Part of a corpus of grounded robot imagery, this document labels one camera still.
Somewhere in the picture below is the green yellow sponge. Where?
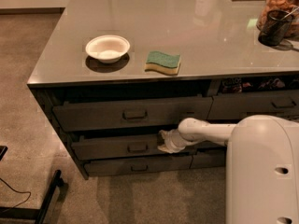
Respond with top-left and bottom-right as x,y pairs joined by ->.
144,51 -> 181,76

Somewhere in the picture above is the black mesh cup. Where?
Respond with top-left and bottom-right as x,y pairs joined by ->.
258,10 -> 294,47

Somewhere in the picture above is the white paper bowl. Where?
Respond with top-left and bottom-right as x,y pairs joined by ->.
85,35 -> 130,63

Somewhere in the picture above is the black stand leg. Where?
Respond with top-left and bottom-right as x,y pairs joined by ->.
0,145 -> 68,224

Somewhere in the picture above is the glass jar of snacks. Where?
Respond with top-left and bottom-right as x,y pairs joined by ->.
257,0 -> 299,37

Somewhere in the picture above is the grey kitchen island cabinet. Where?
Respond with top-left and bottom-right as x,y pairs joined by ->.
28,0 -> 299,177

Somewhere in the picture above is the black cable on floor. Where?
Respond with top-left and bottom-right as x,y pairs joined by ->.
0,177 -> 32,217

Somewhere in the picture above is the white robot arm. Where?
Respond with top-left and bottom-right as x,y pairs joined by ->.
159,115 -> 299,224

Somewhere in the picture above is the grey drawer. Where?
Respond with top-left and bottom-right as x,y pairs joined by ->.
84,155 -> 192,176
207,90 -> 299,120
191,149 -> 225,169
52,96 -> 212,132
71,133 -> 200,161

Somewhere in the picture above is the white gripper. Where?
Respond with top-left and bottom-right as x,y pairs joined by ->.
157,130 -> 190,153

